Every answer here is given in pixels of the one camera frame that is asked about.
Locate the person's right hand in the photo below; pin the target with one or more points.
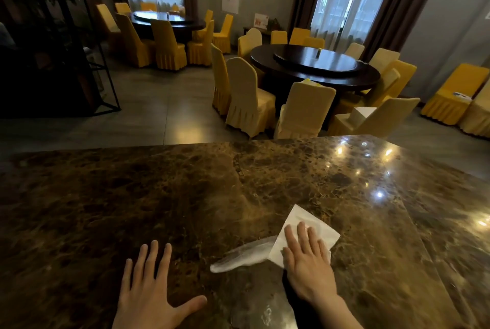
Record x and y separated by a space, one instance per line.
310 271

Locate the person's left hand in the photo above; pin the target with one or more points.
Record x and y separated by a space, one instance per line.
143 302

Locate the person's left middle finger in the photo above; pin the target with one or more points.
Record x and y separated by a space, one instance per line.
152 260

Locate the person's right little finger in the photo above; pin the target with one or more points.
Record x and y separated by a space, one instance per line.
324 250

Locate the person's left thumb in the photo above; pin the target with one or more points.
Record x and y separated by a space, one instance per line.
191 304

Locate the person's left little finger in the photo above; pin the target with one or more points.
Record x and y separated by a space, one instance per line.
126 275

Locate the person's right thumb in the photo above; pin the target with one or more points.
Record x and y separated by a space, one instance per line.
287 258

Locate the person's right middle finger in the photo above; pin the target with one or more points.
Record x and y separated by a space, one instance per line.
304 236

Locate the white paper napkin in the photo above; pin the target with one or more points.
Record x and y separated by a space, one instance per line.
325 231

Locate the person's right forearm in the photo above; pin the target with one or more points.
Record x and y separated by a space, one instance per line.
337 315

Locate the group of yellow covered chairs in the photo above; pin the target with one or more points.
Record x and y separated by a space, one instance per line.
249 103
168 49

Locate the dark round dining table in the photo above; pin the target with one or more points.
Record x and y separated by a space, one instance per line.
183 26
356 78

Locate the dark round turntable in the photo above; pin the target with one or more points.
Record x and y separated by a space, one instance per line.
329 61

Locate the yellow covered chair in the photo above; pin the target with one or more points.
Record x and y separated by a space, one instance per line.
448 103
478 118

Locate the small white packet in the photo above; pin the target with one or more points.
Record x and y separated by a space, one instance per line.
462 96

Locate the dark side table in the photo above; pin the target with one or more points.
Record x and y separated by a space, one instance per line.
252 31

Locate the small potted plant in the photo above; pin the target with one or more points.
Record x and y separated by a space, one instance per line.
274 25

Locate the small white sign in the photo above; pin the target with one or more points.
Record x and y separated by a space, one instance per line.
261 21

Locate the black metal shelf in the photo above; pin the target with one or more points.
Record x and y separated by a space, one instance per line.
57 53

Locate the glass round turntable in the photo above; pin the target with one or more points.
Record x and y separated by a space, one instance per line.
157 16

